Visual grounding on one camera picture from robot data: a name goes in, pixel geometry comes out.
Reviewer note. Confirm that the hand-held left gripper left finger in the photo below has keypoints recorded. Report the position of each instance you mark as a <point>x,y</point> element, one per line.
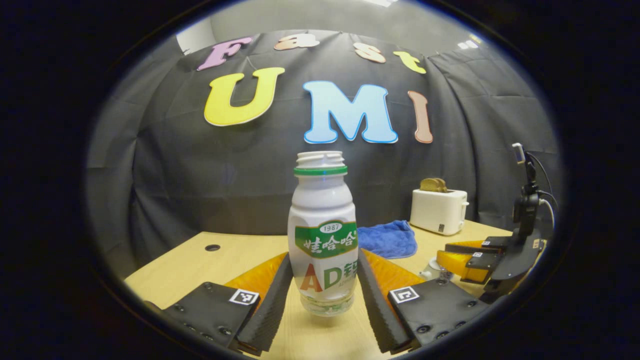
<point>270,310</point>

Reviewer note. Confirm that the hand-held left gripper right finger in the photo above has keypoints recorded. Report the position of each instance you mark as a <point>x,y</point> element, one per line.
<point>382,315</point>

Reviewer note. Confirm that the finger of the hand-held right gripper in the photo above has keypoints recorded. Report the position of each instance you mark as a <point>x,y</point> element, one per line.
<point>455,262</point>
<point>475,246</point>

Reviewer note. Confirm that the white blue-patterned teacup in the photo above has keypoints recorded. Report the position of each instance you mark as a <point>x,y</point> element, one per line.
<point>430,270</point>

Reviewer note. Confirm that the white water bottle green label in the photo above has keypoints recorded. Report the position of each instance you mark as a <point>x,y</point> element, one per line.
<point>322,205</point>

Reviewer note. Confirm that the white toaster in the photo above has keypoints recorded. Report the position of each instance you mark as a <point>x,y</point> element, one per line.
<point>437,212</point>

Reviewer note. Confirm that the brown bread slice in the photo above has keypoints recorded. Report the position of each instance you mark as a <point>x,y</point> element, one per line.
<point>441,185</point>
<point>426,185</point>

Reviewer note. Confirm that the blue towel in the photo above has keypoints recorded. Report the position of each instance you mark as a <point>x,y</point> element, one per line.
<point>387,240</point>

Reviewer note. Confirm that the black table grommet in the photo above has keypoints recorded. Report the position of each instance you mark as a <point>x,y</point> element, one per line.
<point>212,247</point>

